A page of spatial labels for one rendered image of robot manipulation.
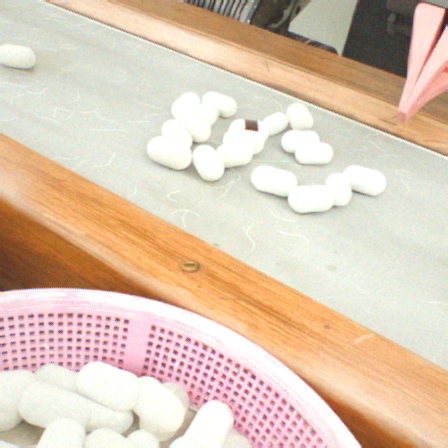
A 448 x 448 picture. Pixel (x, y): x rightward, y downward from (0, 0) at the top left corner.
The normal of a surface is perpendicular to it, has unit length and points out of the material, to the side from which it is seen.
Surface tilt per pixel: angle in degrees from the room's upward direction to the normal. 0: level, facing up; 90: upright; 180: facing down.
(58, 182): 0
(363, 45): 86
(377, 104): 45
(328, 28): 90
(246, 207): 0
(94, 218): 0
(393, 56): 86
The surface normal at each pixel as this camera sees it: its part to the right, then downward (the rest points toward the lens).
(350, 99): -0.27, -0.26
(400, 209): 0.15, -0.80
